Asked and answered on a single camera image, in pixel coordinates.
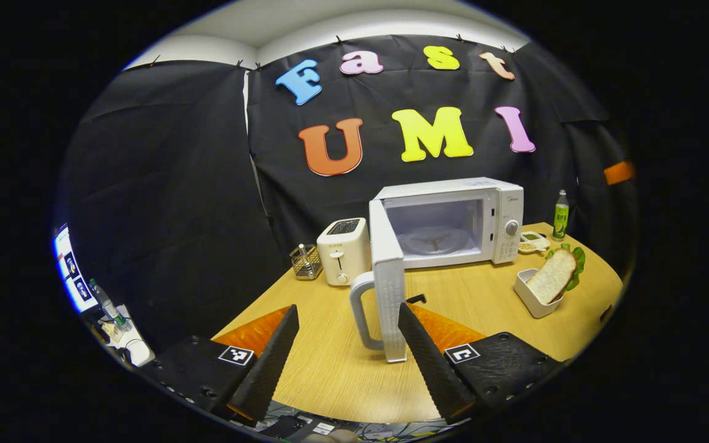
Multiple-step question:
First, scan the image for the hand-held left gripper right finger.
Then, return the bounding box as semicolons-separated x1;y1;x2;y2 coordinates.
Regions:
398;301;567;425

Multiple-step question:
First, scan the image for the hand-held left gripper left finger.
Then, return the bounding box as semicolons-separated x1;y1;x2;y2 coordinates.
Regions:
142;304;300;425

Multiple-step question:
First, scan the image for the lettuce sandwich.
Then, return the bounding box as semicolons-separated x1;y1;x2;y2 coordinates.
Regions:
526;243;587;305

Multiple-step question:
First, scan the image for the white microwave oven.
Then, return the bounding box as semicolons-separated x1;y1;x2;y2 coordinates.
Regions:
348;177;525;364

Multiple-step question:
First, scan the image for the green label drink bottle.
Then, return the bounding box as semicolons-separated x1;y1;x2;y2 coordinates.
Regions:
552;190;571;242

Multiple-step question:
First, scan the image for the divided white snack dish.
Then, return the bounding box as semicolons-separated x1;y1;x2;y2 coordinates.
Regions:
518;231;551;255

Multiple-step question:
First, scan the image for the white plastic object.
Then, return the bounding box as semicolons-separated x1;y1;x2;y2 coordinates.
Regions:
99;305;155;368

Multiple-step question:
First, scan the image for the white toaster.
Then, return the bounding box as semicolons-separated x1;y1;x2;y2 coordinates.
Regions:
316;217;372;287

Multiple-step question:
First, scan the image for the clear plastic bottle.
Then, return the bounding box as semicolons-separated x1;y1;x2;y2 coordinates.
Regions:
88;278;130;330

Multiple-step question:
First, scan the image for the black backdrop cloth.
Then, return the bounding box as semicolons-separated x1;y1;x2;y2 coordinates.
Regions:
53;34;638;351

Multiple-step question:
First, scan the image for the computer monitor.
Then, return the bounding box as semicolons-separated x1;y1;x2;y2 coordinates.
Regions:
53;225;100;314

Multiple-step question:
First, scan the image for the wire basket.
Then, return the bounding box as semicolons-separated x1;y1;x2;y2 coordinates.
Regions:
289;244;323;281

